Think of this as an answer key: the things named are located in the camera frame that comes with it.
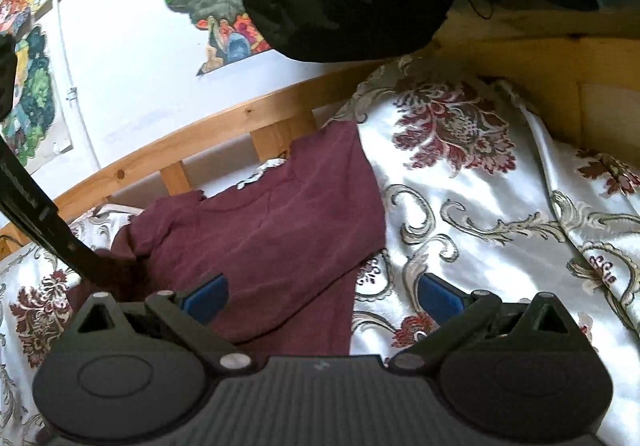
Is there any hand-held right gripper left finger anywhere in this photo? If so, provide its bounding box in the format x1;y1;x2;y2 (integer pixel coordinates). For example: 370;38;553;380
70;274;252;373

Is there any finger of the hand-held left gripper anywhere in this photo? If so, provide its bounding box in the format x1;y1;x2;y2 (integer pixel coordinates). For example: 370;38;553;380
47;213;125;299

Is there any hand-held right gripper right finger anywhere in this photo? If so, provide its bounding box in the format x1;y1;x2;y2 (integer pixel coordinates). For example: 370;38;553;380
388;273;584;371

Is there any maroon shirt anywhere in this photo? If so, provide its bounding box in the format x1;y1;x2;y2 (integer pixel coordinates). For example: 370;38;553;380
67;120;388;359

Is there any white floral bedspread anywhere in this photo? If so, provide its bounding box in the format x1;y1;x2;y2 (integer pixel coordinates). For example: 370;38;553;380
0;53;640;446

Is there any white wall conduit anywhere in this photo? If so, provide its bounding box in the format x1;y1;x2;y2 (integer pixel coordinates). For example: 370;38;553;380
52;0;103;172

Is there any wooden bed frame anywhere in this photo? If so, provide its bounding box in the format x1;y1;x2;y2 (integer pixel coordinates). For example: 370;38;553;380
0;1;640;262

